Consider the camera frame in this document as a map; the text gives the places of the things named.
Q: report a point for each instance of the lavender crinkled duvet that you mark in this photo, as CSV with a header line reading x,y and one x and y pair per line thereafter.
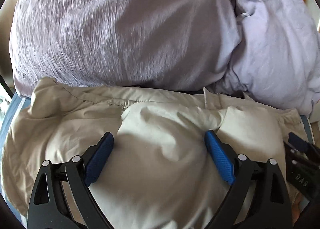
x,y
267,48

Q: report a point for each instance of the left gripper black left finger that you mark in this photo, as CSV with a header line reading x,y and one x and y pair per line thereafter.
x,y
48,206

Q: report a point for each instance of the cream puffer jacket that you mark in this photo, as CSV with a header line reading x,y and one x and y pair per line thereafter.
x,y
159,174

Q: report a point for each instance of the blue white striped bedsheet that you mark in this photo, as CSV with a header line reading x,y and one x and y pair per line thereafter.
x,y
16,105

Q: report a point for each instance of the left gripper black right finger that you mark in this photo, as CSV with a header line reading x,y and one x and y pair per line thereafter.
x,y
270,206

